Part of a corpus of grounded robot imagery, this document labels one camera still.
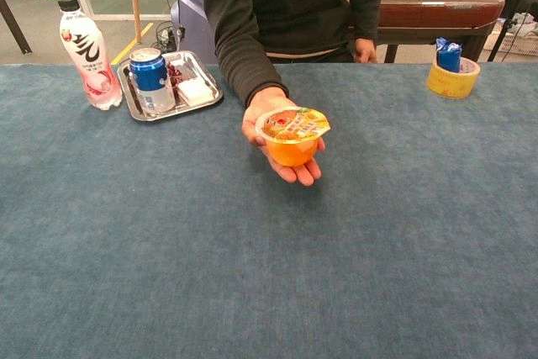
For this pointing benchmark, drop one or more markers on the person's left hand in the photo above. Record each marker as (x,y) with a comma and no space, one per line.
(365,51)

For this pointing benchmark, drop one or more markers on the person's right hand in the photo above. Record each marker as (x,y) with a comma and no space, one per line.
(254,117)

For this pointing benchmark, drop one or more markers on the orange jelly cup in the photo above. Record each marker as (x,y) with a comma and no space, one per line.
(292,153)

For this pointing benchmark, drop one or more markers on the person's right forearm dark sleeve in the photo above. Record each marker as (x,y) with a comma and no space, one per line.
(248,64)

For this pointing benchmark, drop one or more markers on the small white box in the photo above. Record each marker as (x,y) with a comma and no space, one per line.
(194,92)

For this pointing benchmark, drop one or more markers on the steel tray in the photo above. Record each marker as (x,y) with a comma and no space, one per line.
(193,62)

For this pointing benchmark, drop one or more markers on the brown wooden game table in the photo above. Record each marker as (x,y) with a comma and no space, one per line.
(437,12)

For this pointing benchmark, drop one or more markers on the blue snack packet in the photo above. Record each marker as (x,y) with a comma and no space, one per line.
(449,58)

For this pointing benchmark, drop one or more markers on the yellow tape roll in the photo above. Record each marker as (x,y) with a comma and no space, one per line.
(445,83)

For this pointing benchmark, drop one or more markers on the red fruit pile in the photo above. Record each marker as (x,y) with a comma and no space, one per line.
(174,75)

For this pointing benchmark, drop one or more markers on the light blue machine base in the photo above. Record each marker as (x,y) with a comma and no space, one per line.
(197,35)

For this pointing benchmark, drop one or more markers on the blue soda can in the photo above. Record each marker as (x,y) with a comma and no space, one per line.
(148,73)

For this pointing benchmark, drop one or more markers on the black tripod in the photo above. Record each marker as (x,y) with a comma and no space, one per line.
(510,24)

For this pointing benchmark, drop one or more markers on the white plastic basket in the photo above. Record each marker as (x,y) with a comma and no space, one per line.
(513,45)

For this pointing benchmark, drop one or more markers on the blue table cloth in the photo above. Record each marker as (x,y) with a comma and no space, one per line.
(252,270)

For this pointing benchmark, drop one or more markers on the pink drink bottle black cap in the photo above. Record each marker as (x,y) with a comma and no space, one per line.
(88,60)

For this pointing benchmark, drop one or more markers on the dark table leg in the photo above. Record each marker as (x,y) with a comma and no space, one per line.
(14,24)

